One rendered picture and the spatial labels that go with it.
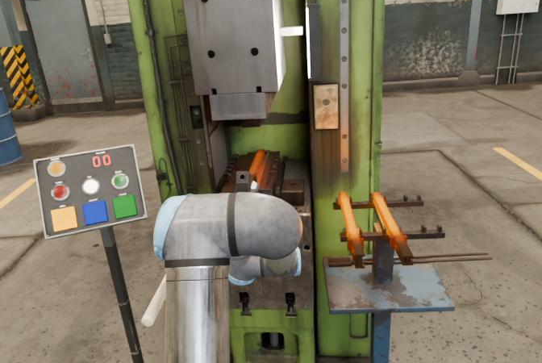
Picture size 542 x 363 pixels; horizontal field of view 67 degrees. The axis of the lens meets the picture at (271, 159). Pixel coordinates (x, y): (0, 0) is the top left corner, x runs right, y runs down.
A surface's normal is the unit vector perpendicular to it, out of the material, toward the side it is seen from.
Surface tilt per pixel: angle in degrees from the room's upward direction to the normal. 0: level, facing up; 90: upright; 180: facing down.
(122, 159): 60
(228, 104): 90
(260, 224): 67
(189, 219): 49
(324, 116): 90
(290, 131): 90
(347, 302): 0
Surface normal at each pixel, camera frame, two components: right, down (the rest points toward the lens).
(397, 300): -0.07, -0.93
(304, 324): -0.10, 0.36
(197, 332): 0.17, -0.25
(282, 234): 0.66, 0.14
